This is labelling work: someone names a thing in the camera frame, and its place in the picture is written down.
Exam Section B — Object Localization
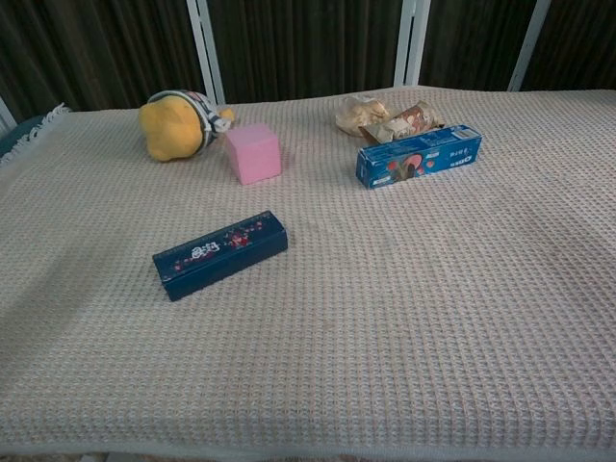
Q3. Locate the pink foam cube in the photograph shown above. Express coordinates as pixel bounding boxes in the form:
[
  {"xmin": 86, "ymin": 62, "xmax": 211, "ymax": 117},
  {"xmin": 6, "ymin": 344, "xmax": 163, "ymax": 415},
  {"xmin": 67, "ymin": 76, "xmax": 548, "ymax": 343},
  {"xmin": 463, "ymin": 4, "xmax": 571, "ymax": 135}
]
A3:
[{"xmin": 225, "ymin": 121, "xmax": 282, "ymax": 187}]

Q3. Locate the teal blue table pad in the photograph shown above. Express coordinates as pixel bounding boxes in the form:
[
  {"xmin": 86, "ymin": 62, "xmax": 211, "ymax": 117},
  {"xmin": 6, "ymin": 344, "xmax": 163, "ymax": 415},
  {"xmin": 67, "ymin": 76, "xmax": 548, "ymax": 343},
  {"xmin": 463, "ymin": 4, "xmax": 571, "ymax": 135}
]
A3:
[{"xmin": 0, "ymin": 114, "xmax": 49, "ymax": 163}]

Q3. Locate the clear bread snack bag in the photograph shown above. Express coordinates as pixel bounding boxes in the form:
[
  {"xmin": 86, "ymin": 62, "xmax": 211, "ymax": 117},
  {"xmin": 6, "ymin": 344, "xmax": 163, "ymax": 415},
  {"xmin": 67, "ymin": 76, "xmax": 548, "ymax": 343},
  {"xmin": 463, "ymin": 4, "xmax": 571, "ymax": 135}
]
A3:
[{"xmin": 335, "ymin": 94, "xmax": 391, "ymax": 136}]

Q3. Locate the yellow plush toy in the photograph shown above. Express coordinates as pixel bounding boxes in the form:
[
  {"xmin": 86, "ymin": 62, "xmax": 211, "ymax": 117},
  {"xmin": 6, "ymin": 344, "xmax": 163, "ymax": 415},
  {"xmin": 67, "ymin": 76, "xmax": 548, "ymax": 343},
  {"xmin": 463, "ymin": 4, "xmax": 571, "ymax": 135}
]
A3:
[{"xmin": 138, "ymin": 90, "xmax": 236, "ymax": 164}]

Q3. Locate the blue Oreo cookie box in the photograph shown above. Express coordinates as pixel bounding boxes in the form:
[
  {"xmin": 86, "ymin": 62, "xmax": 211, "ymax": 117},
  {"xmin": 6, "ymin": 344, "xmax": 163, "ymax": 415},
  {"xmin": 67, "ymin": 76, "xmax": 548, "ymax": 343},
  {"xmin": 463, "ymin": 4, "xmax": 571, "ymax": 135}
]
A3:
[{"xmin": 355, "ymin": 123, "xmax": 484, "ymax": 192}]

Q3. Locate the white metal frame post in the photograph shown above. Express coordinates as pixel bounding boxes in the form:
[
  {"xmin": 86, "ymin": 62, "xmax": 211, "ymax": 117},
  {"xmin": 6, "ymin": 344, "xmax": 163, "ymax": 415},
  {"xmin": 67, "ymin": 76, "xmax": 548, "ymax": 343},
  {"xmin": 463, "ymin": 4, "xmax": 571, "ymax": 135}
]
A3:
[
  {"xmin": 0, "ymin": 94, "xmax": 18, "ymax": 136},
  {"xmin": 393, "ymin": 0, "xmax": 432, "ymax": 89},
  {"xmin": 507, "ymin": 0, "xmax": 552, "ymax": 92},
  {"xmin": 186, "ymin": 0, "xmax": 226, "ymax": 106}
]

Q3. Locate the brown snack wrapper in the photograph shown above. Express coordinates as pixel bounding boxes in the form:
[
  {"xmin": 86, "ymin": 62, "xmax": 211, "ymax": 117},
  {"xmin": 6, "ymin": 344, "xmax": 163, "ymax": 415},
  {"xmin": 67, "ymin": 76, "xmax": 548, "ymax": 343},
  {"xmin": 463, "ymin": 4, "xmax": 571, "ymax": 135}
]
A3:
[{"xmin": 358, "ymin": 99, "xmax": 447, "ymax": 144}]

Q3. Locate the beige waffle weave cloth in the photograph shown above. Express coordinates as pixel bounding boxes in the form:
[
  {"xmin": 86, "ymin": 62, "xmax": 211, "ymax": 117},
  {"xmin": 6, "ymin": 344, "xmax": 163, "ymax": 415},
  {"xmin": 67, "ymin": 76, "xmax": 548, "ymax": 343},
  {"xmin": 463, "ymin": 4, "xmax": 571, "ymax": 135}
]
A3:
[{"xmin": 0, "ymin": 86, "xmax": 616, "ymax": 458}]

